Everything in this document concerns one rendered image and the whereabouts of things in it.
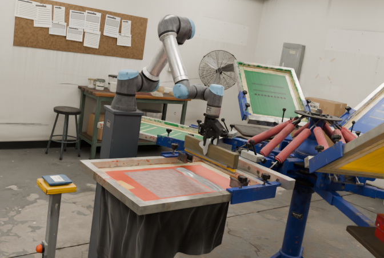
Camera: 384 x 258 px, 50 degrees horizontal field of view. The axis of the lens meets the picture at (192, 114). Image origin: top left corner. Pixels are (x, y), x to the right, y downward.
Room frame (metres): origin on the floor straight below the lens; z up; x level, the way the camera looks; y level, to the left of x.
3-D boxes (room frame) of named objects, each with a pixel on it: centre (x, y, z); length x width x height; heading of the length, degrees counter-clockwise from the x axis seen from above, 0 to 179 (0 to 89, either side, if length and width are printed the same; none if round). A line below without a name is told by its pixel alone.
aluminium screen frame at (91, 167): (1.98, 0.02, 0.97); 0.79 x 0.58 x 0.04; 129
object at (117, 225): (1.79, 0.25, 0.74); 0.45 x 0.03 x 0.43; 39
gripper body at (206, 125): (2.11, -0.10, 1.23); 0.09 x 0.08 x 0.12; 39
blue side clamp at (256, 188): (1.91, -0.34, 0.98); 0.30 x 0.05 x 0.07; 129
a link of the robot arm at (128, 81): (2.40, 0.40, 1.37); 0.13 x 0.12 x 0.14; 137
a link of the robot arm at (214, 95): (2.11, -0.10, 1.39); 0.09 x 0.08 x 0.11; 47
